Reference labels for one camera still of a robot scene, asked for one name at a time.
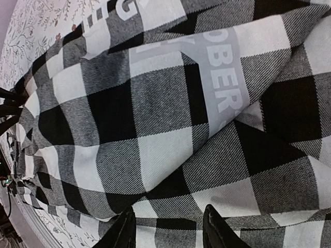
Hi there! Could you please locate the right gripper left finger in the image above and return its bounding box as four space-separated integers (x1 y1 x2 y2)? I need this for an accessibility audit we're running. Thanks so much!
93 207 136 248

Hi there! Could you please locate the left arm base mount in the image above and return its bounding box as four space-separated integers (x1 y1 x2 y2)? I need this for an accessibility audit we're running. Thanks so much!
1 152 13 218

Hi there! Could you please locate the black white checkered shirt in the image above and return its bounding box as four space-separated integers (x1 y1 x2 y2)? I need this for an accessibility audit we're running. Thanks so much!
14 1 330 247

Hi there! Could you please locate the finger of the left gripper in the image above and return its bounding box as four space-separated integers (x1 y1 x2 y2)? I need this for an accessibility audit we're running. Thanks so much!
0 114 20 134
1 88 26 114

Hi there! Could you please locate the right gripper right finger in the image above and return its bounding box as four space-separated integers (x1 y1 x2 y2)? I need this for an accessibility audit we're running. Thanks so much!
203 204 246 248

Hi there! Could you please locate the floral patterned table mat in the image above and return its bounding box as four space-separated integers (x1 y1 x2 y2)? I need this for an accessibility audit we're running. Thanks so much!
1 1 106 247

